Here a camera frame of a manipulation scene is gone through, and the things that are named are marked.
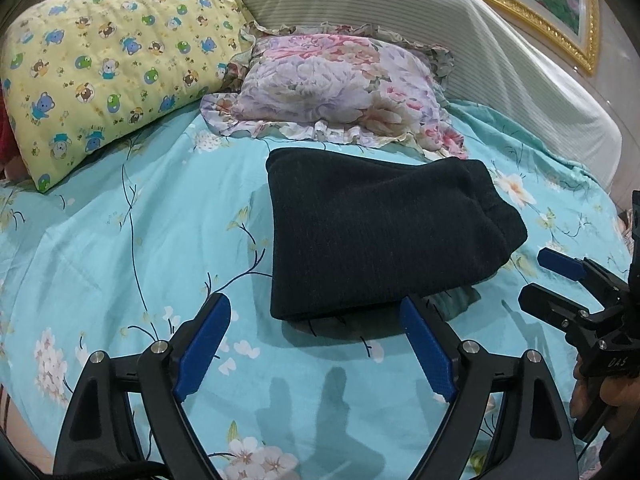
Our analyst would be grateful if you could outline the pink floral ruffled pillow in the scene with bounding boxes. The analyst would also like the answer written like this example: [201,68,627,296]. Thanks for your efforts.
[200,22,468,160]

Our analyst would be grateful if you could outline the yellow cartoon print pillow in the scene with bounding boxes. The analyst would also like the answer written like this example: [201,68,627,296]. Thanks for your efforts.
[1,0,253,193]

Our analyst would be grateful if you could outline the person's right hand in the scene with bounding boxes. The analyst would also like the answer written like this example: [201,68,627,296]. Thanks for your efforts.
[569,358,640,436]

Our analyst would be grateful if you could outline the striped white headboard cover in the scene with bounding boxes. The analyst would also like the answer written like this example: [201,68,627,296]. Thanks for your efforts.
[243,0,623,188]

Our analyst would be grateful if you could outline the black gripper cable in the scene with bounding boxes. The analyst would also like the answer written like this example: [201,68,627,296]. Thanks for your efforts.
[574,429,609,466]

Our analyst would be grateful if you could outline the turquoise floral bed sheet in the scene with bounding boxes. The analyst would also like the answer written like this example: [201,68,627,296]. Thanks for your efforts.
[1,102,630,479]

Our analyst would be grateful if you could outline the black knit pants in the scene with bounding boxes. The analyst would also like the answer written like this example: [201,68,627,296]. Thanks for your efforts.
[266,148,527,321]

